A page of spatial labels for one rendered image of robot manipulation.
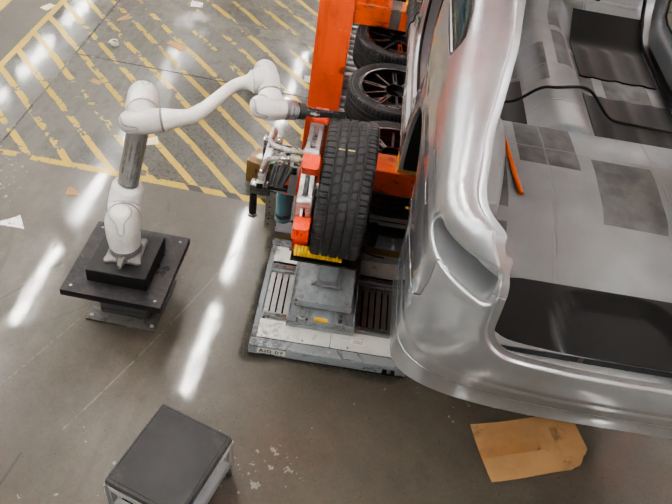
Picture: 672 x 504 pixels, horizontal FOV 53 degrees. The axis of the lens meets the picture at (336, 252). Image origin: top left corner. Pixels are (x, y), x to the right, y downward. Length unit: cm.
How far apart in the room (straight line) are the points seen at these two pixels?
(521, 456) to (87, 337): 226
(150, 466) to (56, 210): 199
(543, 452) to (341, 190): 167
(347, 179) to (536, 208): 87
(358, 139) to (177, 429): 145
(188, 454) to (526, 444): 167
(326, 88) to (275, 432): 168
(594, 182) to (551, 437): 129
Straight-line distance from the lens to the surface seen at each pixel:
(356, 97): 452
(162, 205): 431
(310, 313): 356
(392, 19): 532
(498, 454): 350
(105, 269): 345
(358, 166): 289
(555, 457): 361
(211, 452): 289
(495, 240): 202
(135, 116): 300
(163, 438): 293
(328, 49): 326
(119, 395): 345
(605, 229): 323
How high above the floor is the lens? 291
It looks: 45 degrees down
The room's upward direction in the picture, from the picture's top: 11 degrees clockwise
